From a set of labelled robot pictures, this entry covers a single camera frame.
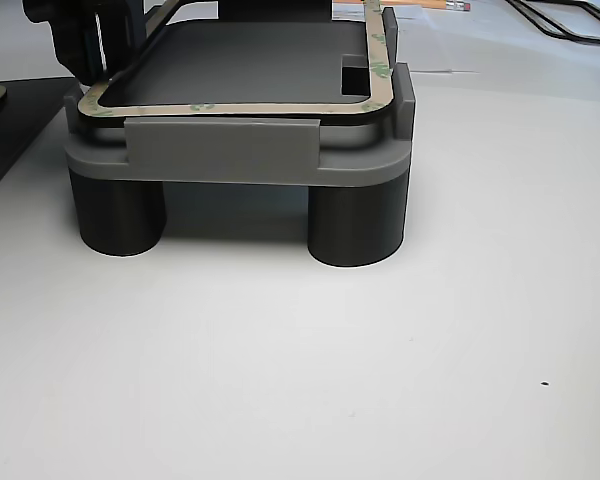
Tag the grey holder with black legs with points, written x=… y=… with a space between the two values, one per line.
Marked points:
x=230 y=145

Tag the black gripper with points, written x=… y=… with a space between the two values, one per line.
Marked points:
x=80 y=12

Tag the black flat tray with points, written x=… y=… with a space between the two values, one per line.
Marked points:
x=30 y=120

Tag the yellow pencil with eraser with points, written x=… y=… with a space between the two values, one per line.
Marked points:
x=450 y=5

